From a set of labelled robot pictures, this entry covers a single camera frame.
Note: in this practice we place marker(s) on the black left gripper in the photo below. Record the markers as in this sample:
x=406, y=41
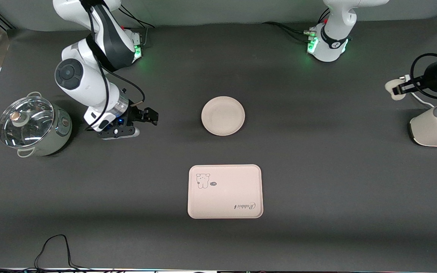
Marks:
x=432, y=74

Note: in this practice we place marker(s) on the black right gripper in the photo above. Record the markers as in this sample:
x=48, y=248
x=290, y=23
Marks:
x=134, y=115

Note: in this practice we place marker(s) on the small white bun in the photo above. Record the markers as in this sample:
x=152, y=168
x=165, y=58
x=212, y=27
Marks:
x=389, y=88

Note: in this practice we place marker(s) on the round cream plate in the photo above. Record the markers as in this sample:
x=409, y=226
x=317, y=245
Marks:
x=223, y=115

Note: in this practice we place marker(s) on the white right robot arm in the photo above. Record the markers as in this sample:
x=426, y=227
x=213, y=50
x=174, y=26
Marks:
x=78, y=76

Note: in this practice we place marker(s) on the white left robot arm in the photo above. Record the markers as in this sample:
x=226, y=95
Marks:
x=332, y=49

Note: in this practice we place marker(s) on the cream rectangular rabbit tray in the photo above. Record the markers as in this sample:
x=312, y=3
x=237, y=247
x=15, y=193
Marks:
x=226, y=197

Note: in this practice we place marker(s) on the cream white appliance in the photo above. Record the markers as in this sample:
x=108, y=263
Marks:
x=431, y=132

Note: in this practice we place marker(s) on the pale green electric pot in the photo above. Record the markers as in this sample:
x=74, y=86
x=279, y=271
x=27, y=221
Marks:
x=59, y=134

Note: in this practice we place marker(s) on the glass pot lid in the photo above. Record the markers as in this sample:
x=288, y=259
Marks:
x=25, y=132

